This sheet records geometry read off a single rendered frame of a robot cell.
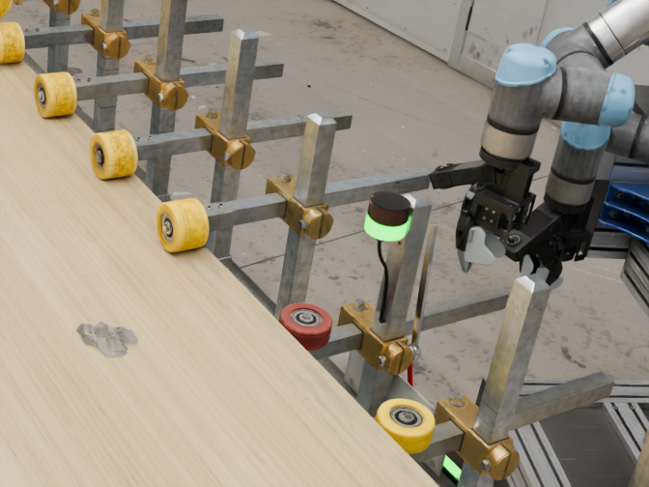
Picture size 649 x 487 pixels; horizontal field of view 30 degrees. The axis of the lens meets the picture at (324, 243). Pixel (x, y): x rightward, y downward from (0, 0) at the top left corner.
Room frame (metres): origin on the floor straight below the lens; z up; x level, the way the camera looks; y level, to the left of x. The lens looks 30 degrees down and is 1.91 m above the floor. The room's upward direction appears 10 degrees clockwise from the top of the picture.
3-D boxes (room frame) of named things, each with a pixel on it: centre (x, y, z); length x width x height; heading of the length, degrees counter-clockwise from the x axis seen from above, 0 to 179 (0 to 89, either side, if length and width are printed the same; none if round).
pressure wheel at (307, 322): (1.51, 0.01, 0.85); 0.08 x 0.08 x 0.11
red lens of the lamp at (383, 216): (1.53, -0.08, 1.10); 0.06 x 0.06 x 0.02
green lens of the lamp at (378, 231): (1.53, -0.08, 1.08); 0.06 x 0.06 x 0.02
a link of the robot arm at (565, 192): (1.83, -0.38, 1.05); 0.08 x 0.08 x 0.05
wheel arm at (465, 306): (1.63, -0.14, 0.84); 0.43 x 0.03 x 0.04; 129
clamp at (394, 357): (1.57, -0.10, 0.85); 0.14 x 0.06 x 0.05; 39
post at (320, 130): (1.75, 0.04, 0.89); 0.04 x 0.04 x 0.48; 39
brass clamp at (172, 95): (2.16, 0.37, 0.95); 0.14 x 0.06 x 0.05; 39
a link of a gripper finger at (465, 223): (1.59, -0.21, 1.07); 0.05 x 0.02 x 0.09; 149
